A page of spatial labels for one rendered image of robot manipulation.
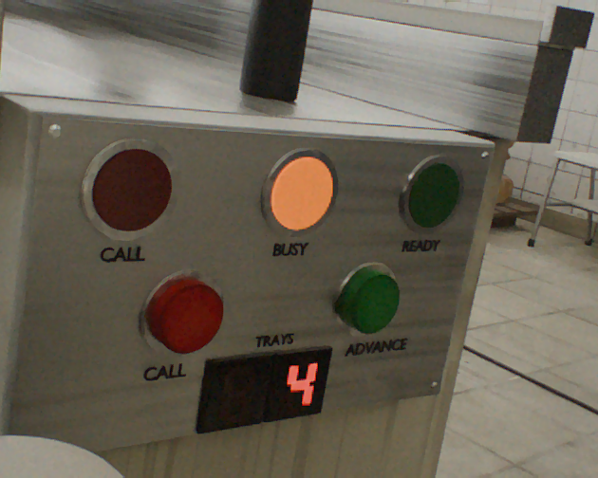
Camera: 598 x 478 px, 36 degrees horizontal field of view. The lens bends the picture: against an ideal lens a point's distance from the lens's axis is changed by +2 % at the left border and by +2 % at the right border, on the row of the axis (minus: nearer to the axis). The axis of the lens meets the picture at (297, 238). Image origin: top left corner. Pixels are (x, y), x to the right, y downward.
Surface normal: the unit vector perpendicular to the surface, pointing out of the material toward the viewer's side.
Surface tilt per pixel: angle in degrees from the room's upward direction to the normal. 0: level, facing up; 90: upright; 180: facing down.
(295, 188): 90
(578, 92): 90
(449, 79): 90
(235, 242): 90
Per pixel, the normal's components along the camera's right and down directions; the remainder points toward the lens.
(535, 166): -0.72, 0.05
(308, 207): 0.58, 0.29
